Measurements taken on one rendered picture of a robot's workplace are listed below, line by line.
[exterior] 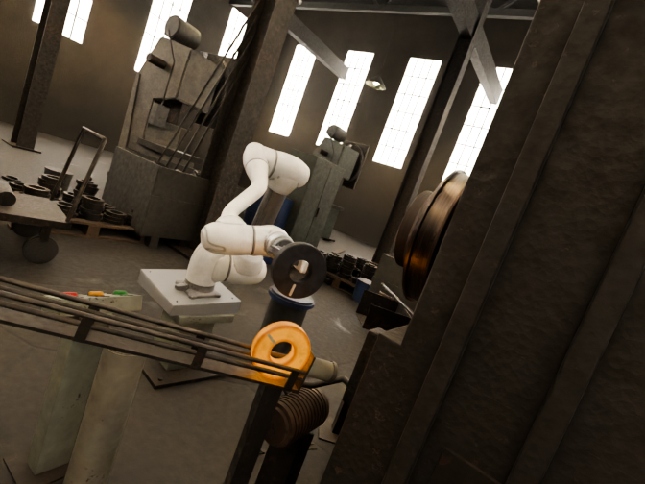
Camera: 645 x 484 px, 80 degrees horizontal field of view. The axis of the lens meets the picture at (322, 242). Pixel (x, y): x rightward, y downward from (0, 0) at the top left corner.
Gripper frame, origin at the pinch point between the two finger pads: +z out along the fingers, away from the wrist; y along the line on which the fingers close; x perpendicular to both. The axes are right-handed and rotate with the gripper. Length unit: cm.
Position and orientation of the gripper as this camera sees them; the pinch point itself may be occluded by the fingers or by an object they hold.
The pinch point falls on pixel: (300, 264)
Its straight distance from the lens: 104.5
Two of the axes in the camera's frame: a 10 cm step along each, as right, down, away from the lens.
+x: 3.2, -9.4, -0.8
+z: 3.5, 2.0, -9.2
